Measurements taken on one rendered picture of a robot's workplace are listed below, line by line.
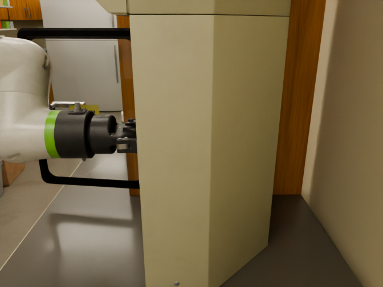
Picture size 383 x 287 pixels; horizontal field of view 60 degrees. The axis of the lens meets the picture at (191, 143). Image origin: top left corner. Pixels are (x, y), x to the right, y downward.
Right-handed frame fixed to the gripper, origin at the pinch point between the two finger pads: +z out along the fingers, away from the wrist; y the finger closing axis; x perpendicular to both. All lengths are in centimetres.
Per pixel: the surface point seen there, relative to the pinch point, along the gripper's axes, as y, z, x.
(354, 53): 11.9, 33.1, -14.0
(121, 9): -14.1, -11.1, -21.7
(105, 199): 20.7, -25.2, 26.1
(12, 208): 173, -142, 121
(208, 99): -14.1, 0.4, -9.9
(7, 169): 213, -164, 106
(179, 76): -14.1, -3.7, -13.2
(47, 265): -5.5, -30.9, 26.1
